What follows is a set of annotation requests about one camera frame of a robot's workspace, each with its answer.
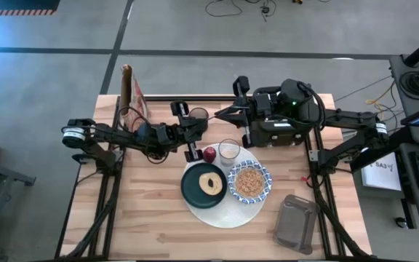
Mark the blue patterned paper bowl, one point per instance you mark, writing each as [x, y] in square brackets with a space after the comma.
[233, 189]

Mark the grey plastic container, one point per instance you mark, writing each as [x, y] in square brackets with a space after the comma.
[297, 225]

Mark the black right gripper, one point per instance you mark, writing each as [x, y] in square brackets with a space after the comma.
[253, 116]

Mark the orange pumpkin cereal bag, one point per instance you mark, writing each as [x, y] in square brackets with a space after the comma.
[133, 98]

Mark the black computer mouse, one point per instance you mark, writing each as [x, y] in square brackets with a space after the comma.
[401, 222]

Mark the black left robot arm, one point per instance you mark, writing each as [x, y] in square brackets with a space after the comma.
[100, 136]

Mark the grey metal stand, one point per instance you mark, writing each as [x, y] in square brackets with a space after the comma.
[2, 174]

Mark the heap of cereal pieces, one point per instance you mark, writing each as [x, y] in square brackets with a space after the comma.
[249, 182]

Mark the black aluminium table frame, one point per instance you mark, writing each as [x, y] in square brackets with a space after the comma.
[104, 211]

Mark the large white plate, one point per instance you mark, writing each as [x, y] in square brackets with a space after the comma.
[227, 216]

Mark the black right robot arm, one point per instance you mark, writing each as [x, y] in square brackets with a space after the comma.
[340, 120]

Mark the striped hazard tape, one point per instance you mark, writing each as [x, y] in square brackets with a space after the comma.
[13, 12]

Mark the clear glass with white filling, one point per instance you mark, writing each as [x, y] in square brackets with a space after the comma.
[229, 153]

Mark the black four-slot toaster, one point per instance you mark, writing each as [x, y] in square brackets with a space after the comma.
[286, 136]

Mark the white paper sheet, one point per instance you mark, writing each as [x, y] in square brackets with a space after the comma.
[384, 174]

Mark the brown bagel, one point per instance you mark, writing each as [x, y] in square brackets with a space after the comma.
[206, 187]

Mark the dark green plate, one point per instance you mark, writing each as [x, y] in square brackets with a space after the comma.
[191, 189]

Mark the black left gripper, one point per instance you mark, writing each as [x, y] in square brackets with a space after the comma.
[180, 131]

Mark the red apple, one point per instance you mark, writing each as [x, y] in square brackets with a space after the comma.
[210, 154]

